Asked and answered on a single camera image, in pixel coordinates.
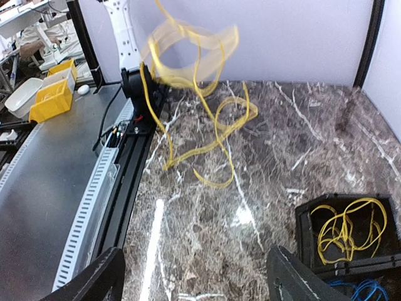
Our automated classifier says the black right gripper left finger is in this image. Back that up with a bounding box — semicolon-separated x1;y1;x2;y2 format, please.
43;247;125;301

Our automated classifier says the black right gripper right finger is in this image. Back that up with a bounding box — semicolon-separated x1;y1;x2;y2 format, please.
267;245;349;301

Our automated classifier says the blue cable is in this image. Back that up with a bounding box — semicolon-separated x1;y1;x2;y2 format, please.
328;278;389;301

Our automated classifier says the yellow cable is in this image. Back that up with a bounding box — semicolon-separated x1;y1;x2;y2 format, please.
310;197;388;266
139;0;259;189

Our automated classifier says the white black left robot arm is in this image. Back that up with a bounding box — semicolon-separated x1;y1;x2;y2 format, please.
101;0;159;119

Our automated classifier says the black middle storage bin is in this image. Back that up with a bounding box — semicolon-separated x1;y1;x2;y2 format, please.
325;270;400;301

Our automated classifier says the yellow plastic bin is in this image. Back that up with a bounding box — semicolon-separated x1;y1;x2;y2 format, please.
29;59;78;123

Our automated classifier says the white plastic tray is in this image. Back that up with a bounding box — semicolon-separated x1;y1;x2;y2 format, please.
5;78;43;119

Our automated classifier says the white slotted cable duct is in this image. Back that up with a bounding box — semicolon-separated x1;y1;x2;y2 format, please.
51;100;135;292

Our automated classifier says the black front table rail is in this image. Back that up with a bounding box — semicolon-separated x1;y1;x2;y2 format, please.
90;87;172;270

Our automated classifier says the black corner frame post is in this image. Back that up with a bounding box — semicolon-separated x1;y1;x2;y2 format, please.
353;0;385;88

